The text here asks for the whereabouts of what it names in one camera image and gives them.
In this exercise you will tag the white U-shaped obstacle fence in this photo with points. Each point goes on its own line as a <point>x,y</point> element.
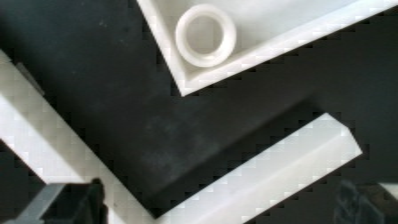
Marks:
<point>267,179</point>

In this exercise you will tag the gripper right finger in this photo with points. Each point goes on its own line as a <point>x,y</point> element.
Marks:
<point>367,203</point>

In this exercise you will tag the white square tabletop tray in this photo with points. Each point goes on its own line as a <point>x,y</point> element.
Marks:
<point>221,35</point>

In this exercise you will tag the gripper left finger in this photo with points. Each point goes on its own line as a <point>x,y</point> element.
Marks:
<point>66,204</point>

